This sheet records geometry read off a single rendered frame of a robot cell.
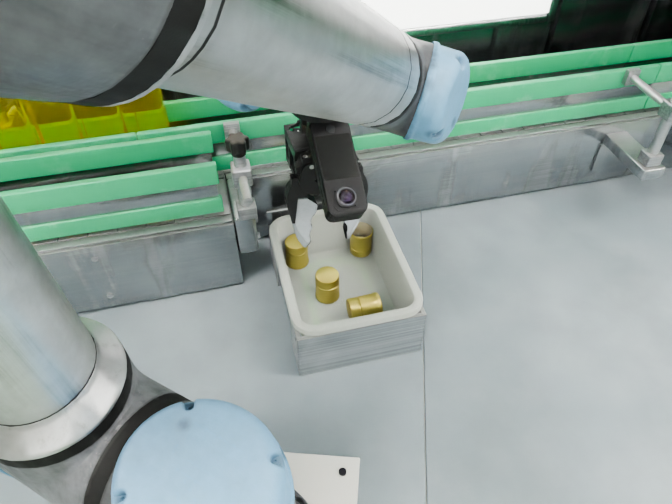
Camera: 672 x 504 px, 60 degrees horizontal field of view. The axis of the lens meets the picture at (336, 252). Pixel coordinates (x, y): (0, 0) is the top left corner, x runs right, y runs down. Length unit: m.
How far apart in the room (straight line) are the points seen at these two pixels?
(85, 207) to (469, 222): 0.60
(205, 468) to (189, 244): 0.46
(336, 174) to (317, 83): 0.35
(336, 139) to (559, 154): 0.52
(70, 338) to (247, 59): 0.24
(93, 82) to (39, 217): 0.65
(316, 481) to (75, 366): 0.32
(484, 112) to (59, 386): 0.75
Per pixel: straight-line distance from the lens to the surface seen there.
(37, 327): 0.39
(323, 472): 0.66
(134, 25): 0.18
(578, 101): 1.06
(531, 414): 0.80
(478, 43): 1.16
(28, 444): 0.46
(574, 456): 0.79
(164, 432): 0.44
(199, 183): 0.79
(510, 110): 1.00
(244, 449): 0.43
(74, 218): 0.83
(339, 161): 0.65
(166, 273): 0.87
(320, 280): 0.81
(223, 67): 0.24
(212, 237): 0.83
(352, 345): 0.77
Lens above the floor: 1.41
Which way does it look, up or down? 45 degrees down
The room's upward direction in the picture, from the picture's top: straight up
